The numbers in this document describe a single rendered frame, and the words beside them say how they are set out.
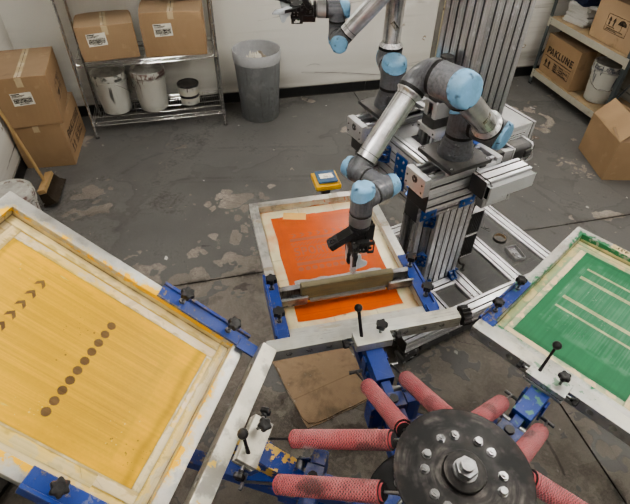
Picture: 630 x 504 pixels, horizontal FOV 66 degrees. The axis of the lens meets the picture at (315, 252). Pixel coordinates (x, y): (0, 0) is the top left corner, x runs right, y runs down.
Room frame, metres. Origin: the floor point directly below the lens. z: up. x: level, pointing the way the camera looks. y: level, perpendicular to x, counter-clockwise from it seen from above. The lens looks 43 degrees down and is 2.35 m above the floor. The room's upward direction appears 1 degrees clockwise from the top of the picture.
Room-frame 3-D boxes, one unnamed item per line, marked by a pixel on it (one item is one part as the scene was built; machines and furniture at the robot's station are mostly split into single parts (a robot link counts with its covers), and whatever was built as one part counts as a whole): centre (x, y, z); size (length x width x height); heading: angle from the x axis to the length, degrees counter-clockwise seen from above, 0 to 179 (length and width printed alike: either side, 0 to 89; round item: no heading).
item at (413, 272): (1.29, -0.40, 0.97); 0.30 x 0.05 x 0.07; 14
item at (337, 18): (2.36, -0.08, 1.65); 0.11 x 0.08 x 0.09; 93
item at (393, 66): (2.24, -0.35, 1.42); 0.13 x 0.12 x 0.14; 3
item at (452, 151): (1.80, -0.59, 1.31); 0.15 x 0.15 x 0.10
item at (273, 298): (1.15, 0.14, 0.97); 0.30 x 0.05 x 0.07; 14
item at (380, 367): (0.91, -0.21, 1.02); 0.17 x 0.06 x 0.05; 14
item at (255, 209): (1.45, -0.07, 0.97); 0.79 x 0.58 x 0.04; 14
